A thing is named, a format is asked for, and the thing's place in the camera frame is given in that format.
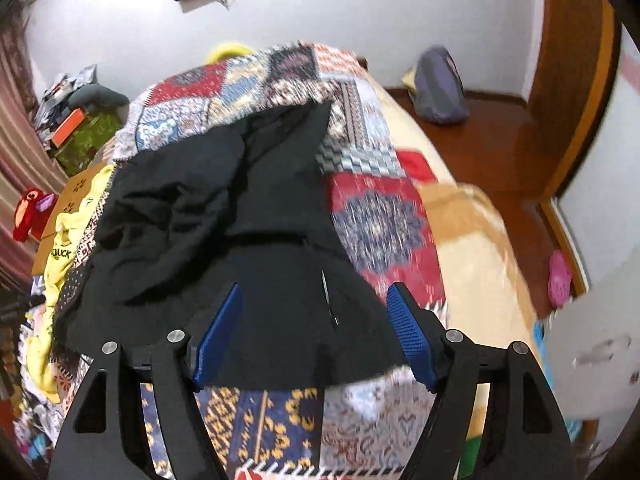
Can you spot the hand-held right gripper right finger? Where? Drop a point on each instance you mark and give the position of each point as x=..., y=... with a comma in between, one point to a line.
x=410, y=335

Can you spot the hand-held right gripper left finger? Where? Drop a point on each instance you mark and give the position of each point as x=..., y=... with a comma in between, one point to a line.
x=215, y=332

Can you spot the black zip hoodie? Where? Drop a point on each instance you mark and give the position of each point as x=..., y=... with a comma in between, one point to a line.
x=225, y=210

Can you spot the bed with beige sheet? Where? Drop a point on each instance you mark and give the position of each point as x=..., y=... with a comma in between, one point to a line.
x=475, y=250

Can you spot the patchwork patterned blanket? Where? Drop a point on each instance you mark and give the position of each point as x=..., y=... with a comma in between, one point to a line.
x=380, y=220

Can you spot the pink slipper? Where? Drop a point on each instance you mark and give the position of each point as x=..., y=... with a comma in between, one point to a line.
x=559, y=277

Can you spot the yellow printed garment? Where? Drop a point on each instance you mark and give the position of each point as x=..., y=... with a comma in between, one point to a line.
x=62, y=240

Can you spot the brown cardboard with flower cutouts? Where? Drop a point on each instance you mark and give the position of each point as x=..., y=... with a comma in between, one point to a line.
x=75, y=190

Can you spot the red plush toy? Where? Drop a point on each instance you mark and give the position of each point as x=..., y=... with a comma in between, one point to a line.
x=30, y=210

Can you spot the green patterned cloth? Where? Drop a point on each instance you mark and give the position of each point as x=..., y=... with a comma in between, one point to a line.
x=92, y=137

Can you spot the grey backpack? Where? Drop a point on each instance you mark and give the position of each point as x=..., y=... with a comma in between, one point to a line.
x=440, y=85

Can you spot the orange box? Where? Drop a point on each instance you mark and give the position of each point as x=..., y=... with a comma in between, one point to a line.
x=67, y=127

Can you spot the yellow bag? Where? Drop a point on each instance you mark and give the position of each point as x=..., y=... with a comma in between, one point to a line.
x=410, y=80

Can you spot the grey plush pillow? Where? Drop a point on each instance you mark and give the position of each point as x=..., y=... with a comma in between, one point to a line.
x=100, y=94

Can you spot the red striped curtain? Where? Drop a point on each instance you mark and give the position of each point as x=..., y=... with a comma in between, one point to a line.
x=20, y=135

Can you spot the wooden door frame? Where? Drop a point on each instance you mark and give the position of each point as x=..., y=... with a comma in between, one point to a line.
x=570, y=85

